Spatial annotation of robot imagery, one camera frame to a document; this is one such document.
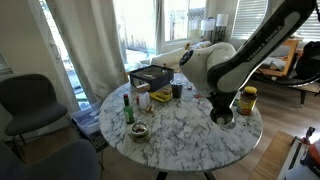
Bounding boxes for black bag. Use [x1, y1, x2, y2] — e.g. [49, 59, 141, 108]
[295, 40, 320, 81]

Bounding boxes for light wooden bench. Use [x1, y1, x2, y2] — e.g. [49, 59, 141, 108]
[248, 130, 296, 180]

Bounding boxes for brown vitamin bottle yellow lid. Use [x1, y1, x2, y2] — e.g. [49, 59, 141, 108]
[236, 85, 259, 116]

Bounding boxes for white shade table lamp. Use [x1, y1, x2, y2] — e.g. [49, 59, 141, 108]
[215, 12, 230, 44]
[200, 17, 217, 43]

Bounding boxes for white squeeze bottle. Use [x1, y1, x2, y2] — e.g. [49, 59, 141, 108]
[138, 90, 151, 111]

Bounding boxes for dark grey shell chair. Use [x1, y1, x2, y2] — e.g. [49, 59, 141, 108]
[0, 73, 70, 158]

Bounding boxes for silver metal cup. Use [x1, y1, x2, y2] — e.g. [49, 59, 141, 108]
[209, 105, 237, 131]

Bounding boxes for wooden frame furniture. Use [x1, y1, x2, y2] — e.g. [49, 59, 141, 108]
[255, 38, 301, 78]

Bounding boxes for dark blue box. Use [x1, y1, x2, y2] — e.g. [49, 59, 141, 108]
[128, 64, 175, 93]

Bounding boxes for beige curtain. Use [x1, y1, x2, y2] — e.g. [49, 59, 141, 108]
[45, 0, 128, 105]

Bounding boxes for black table legs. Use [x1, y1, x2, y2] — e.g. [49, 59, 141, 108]
[155, 170, 218, 180]

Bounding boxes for yellow plate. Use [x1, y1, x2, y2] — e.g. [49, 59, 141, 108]
[149, 88, 174, 103]

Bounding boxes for green glass bottle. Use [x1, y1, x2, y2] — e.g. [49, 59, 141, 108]
[122, 93, 136, 125]

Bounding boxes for small dark plastic cup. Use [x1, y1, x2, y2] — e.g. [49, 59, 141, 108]
[169, 78, 185, 100]

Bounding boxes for clear plastic storage bin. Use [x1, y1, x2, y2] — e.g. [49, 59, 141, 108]
[70, 102, 110, 153]

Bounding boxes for beige sofa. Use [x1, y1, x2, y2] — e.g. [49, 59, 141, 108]
[150, 40, 215, 73]

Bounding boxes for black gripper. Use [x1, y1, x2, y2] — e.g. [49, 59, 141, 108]
[208, 89, 247, 111]

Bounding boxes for white window blinds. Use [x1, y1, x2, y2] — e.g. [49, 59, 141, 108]
[231, 0, 268, 41]

